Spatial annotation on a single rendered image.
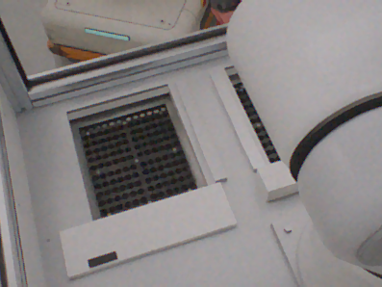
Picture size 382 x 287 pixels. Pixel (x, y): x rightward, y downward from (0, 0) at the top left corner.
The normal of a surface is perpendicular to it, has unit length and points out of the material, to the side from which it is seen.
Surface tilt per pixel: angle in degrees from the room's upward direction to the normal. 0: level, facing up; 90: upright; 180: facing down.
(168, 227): 0
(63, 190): 0
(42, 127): 0
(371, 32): 10
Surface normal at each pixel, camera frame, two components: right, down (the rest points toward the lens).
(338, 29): -0.22, -0.50
